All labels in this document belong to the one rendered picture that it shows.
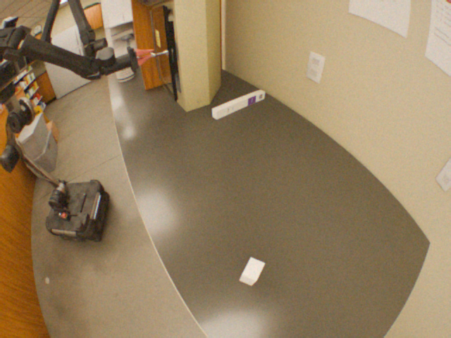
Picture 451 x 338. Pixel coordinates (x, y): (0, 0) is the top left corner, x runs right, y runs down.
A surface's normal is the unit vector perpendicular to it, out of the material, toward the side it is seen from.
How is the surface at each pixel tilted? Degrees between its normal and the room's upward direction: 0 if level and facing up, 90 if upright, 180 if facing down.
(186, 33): 90
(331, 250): 0
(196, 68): 90
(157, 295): 0
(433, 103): 90
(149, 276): 0
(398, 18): 90
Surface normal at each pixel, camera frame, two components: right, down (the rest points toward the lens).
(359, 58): -0.84, 0.40
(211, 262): 0.00, -0.65
